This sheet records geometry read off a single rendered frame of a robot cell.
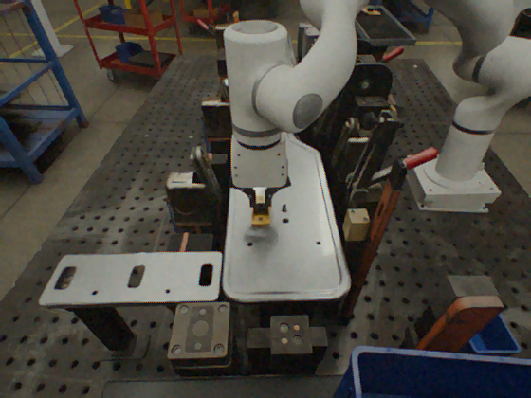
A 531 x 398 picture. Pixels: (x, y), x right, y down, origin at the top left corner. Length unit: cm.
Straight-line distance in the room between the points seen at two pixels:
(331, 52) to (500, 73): 67
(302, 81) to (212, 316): 33
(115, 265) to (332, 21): 51
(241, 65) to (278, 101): 8
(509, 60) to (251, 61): 73
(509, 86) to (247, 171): 72
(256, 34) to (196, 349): 40
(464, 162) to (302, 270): 75
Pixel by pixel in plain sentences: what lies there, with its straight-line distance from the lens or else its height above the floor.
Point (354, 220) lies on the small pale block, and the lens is 57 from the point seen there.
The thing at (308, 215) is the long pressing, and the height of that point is 100.
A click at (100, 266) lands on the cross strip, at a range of 64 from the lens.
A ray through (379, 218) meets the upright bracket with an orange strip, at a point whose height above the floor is 109.
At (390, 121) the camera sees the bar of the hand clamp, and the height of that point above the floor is 121.
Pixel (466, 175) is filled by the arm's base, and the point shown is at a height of 82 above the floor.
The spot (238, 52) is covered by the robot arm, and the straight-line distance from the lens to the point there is 45.
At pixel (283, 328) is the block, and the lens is 43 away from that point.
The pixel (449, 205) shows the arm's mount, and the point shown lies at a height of 73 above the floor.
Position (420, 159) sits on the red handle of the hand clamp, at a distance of 63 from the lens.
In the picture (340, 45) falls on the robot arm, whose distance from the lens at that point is 43.
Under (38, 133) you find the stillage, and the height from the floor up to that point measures 16.
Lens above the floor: 147
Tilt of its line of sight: 45 degrees down
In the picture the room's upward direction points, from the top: straight up
